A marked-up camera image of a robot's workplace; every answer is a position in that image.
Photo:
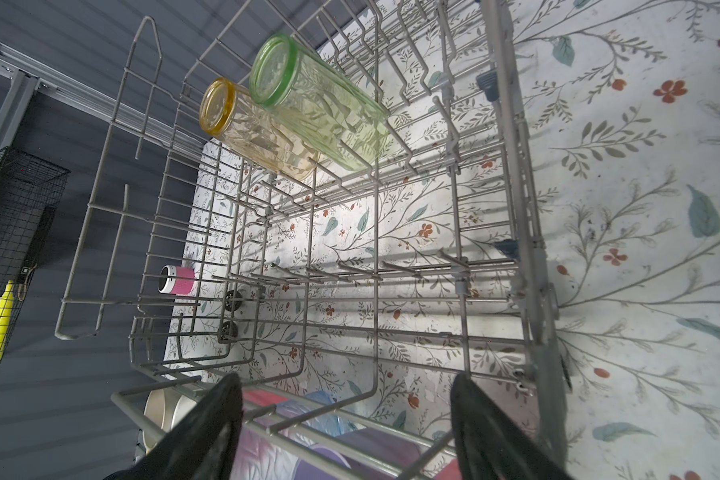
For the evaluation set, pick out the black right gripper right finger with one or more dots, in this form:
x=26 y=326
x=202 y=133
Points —
x=489 y=445

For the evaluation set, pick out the pink cup right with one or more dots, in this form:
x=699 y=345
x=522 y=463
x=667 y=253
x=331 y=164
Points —
x=450 y=471

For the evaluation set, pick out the grey wire dish rack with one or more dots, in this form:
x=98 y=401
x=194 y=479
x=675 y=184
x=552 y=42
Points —
x=351 y=298

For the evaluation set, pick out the pink tape roll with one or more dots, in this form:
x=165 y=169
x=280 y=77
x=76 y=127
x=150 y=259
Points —
x=176 y=280

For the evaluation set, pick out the yellow highlighter in basket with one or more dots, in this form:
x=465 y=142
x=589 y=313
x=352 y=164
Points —
x=6 y=310

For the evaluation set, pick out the green glass tumbler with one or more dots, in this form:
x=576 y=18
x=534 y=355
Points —
x=320 y=105

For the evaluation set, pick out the white mug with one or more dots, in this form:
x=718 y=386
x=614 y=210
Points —
x=167 y=407

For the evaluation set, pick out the purple cup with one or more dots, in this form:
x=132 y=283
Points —
x=375 y=452

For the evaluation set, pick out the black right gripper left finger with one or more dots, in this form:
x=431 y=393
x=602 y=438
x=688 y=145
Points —
x=203 y=445

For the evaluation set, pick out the yellow glass tumbler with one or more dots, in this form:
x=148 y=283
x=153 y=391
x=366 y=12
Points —
x=228 y=113

